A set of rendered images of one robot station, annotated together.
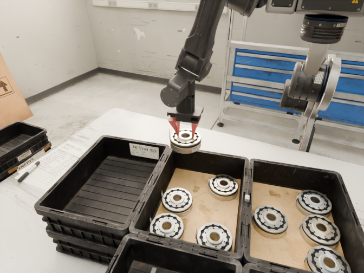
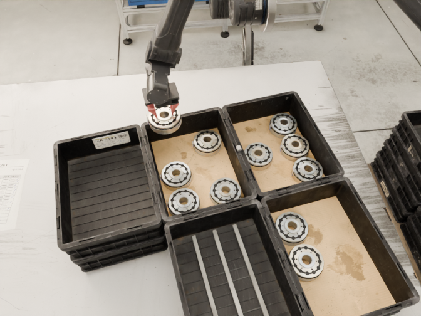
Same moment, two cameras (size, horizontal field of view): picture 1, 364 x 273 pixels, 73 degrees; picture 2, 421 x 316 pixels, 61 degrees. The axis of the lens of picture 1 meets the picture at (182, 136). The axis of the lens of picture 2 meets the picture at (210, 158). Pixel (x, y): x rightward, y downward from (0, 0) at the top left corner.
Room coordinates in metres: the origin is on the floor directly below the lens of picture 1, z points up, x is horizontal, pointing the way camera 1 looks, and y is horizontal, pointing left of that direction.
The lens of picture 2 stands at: (-0.06, 0.25, 1.89)
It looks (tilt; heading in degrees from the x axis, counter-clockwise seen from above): 55 degrees down; 329
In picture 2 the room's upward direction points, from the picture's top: straight up
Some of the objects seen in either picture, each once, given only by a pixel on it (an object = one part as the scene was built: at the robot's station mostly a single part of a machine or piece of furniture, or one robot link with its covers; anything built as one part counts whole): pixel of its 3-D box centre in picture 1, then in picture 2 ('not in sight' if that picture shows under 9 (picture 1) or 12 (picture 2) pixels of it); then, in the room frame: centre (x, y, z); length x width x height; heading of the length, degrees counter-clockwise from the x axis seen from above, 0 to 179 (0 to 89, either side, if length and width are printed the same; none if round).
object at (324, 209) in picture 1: (314, 201); (283, 123); (0.56, -0.44, 0.86); 0.10 x 0.10 x 0.01
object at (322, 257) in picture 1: (329, 262); (308, 168); (0.35, -0.38, 0.86); 0.05 x 0.05 x 0.01
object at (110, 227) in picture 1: (112, 174); (104, 180); (0.62, 0.24, 0.92); 0.40 x 0.30 x 0.02; 165
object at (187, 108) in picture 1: (185, 103); (159, 88); (0.67, -0.01, 1.16); 0.10 x 0.07 x 0.07; 74
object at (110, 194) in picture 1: (114, 184); (108, 189); (0.62, 0.24, 0.87); 0.40 x 0.30 x 0.11; 165
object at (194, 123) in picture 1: (188, 124); (166, 104); (0.66, -0.02, 1.09); 0.07 x 0.07 x 0.09; 74
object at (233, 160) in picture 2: (197, 201); (195, 168); (0.55, -0.05, 0.87); 0.40 x 0.30 x 0.11; 165
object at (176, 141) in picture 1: (185, 137); (164, 116); (0.67, -0.01, 1.04); 0.10 x 0.10 x 0.01
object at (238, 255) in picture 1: (197, 190); (195, 159); (0.55, -0.05, 0.92); 0.40 x 0.30 x 0.02; 165
